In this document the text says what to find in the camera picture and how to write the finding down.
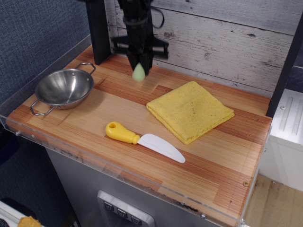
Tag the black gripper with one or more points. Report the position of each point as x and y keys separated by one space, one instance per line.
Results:
x=140 y=40

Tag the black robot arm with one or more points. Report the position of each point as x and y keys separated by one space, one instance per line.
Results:
x=138 y=10

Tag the folded yellow cloth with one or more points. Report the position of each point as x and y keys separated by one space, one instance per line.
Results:
x=189 y=111

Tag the silver toy fridge cabinet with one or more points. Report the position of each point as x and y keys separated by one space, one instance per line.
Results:
x=82 y=184

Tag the silver dispenser panel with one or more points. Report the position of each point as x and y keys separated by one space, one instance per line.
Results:
x=126 y=214

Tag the white ribbed appliance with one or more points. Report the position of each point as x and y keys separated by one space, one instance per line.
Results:
x=282 y=159

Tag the yellow object bottom left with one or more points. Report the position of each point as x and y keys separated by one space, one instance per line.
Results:
x=29 y=222

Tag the black left post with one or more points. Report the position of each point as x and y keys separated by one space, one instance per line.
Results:
x=98 y=30

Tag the black post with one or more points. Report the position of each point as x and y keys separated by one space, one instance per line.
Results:
x=98 y=30
x=286 y=70

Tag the steel bowl with handles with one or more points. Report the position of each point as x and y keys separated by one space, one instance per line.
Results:
x=65 y=89

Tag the yellow handled toy knife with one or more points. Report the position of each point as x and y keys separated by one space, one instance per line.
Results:
x=119 y=132

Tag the black right post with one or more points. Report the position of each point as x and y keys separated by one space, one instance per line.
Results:
x=286 y=70

